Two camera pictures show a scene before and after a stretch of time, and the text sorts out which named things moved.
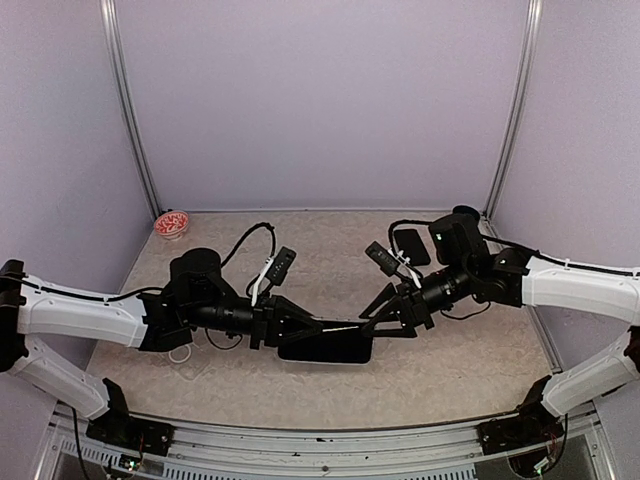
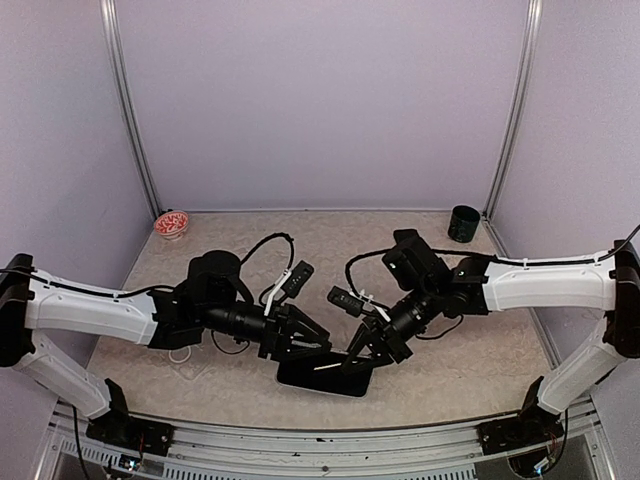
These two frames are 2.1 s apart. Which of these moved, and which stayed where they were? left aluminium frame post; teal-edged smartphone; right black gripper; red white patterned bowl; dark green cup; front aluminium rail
Moved: right black gripper; teal-edged smartphone
Stayed: dark green cup; red white patterned bowl; front aluminium rail; left aluminium frame post
